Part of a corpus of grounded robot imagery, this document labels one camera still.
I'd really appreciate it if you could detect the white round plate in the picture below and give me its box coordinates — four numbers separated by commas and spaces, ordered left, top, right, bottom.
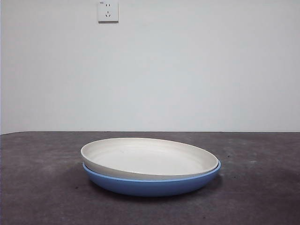
80, 137, 220, 178

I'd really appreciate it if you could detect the blue round plate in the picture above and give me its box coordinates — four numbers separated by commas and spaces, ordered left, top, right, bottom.
82, 159, 222, 197

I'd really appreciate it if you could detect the white wall socket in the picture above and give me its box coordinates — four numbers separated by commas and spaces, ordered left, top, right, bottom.
97, 0, 119, 24

